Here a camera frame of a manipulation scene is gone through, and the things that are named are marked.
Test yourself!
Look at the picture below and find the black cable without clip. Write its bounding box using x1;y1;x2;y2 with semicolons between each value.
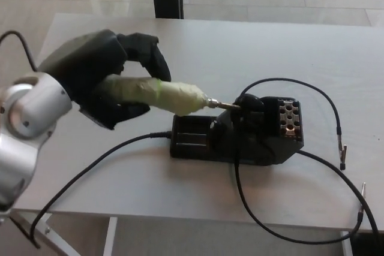
298;149;380;240

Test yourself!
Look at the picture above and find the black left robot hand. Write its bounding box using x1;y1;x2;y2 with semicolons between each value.
38;29;172;131

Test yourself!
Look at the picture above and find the white slanted table brace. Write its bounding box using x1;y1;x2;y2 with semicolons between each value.
11;210;80;256

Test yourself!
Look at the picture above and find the tape-wrapped soldering iron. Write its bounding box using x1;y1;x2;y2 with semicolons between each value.
100;76;241;117

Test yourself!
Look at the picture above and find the white straight table leg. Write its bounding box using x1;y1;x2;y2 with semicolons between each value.
103;216;119;256
340;231;355;256

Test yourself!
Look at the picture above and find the black base plug cable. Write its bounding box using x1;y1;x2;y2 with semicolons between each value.
29;131;173;249

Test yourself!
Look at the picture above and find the black robot wrist cable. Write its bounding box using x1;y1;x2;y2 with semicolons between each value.
0;29;41;71

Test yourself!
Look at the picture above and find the black soldering station base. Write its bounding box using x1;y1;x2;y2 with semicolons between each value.
169;94;307;167

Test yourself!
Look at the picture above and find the black cable with alligator clip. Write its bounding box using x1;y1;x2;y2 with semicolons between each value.
241;77;349;171
233;147;368;244

